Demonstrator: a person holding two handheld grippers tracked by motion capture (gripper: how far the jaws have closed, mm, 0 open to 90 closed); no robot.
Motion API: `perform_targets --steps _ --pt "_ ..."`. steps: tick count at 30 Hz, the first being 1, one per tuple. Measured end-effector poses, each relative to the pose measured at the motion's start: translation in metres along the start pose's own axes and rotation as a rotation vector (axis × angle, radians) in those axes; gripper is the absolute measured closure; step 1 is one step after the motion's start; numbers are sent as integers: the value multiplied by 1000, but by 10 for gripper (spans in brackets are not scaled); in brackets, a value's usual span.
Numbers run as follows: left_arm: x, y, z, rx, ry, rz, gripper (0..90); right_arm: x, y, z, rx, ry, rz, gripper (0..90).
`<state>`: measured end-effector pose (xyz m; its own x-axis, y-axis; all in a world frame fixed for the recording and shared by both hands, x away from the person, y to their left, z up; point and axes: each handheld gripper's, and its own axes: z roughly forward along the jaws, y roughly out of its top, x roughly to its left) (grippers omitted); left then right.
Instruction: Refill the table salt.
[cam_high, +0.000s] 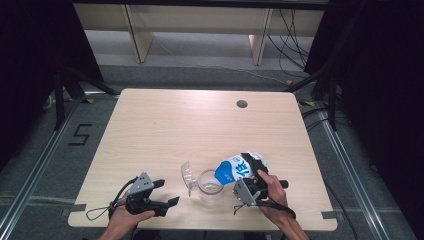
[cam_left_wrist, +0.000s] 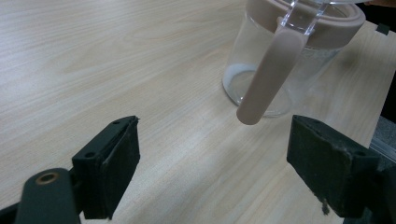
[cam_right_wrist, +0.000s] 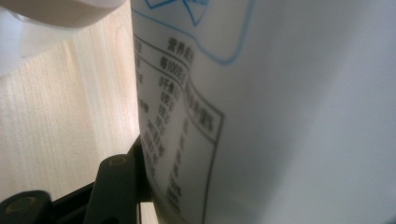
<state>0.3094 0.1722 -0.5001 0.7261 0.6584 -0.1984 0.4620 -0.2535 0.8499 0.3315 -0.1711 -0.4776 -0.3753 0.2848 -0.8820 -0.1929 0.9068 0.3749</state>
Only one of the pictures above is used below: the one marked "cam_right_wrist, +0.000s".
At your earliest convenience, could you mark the blue white milk carton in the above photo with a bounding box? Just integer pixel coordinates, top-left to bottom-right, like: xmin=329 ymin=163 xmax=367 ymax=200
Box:
xmin=130 ymin=0 xmax=396 ymax=224

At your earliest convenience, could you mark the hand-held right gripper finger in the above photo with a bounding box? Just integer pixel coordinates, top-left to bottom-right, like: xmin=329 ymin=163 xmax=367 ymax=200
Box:
xmin=129 ymin=134 xmax=154 ymax=205

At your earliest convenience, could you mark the clear glass jar with handle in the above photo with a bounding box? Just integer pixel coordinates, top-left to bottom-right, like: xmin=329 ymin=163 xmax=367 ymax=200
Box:
xmin=0 ymin=0 xmax=128 ymax=79

